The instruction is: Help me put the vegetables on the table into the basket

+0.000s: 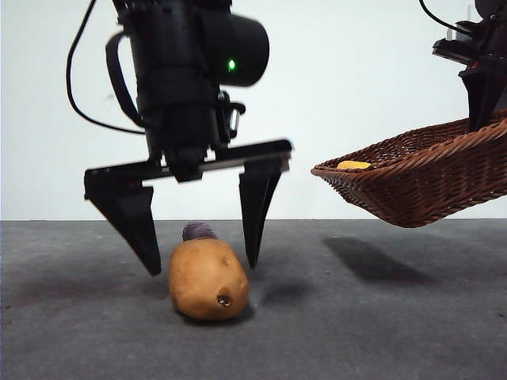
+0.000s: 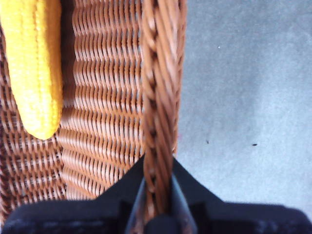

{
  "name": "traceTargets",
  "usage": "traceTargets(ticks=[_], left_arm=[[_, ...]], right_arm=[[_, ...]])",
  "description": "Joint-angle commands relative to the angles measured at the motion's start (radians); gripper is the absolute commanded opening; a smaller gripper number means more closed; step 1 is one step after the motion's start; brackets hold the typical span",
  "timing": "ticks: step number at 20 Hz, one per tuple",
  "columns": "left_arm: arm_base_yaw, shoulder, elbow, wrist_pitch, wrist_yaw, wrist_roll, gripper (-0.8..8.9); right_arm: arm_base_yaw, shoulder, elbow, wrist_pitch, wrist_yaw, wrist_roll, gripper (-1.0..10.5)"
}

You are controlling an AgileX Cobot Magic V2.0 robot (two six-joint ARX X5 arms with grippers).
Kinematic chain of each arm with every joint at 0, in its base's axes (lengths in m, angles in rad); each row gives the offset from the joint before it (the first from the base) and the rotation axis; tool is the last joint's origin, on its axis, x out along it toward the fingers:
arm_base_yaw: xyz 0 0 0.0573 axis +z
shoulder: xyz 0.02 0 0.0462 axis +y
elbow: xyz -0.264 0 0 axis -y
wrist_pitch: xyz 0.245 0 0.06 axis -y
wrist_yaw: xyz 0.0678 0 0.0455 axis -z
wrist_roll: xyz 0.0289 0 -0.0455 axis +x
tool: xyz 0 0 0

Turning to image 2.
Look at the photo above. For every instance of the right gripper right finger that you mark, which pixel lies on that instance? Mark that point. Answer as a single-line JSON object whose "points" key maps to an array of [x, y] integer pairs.
{"points": [[231, 217]]}

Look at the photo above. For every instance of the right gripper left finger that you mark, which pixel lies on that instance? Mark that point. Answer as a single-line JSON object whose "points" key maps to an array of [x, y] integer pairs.
{"points": [[73, 217]]}

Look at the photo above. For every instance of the brown wicker basket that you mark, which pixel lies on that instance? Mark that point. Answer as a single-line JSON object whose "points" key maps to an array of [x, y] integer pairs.
{"points": [[107, 85]]}

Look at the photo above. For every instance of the yellow corn cob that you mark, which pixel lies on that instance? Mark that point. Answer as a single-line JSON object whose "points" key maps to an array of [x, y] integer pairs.
{"points": [[34, 61]]}

